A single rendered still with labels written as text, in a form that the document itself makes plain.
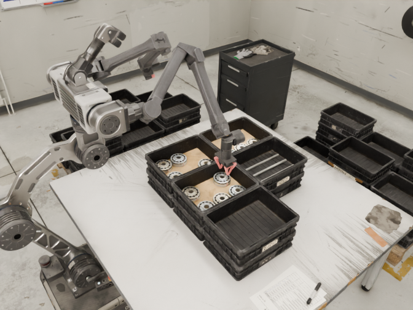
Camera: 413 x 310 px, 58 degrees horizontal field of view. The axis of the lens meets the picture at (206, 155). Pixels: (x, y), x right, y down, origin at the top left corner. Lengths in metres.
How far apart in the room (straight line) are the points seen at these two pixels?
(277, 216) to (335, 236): 0.36
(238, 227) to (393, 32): 3.54
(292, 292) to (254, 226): 0.37
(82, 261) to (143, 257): 0.53
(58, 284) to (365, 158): 2.42
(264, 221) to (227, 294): 0.43
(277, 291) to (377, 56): 3.74
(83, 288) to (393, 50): 4.12
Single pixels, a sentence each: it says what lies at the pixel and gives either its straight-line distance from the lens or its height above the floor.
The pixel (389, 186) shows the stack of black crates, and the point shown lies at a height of 0.38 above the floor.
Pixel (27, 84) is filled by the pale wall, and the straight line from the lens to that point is 4.86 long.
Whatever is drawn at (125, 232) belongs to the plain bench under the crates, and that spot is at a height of 0.70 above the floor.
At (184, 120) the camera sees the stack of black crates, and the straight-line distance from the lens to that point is 3.39.
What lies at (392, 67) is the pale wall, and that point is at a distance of 5.06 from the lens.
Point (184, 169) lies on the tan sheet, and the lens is 2.30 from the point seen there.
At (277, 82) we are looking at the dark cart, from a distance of 3.87.
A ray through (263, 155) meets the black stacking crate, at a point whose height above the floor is 0.83.
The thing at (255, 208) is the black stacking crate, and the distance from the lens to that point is 2.09.
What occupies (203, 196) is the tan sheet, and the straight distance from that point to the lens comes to 2.13.
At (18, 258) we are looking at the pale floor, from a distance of 3.16.
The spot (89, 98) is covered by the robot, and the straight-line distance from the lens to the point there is 1.65.
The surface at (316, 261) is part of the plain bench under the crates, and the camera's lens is 2.09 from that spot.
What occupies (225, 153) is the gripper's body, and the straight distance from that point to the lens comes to 1.84.
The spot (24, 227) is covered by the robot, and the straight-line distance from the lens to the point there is 2.01.
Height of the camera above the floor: 2.30
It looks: 37 degrees down
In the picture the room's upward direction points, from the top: 2 degrees clockwise
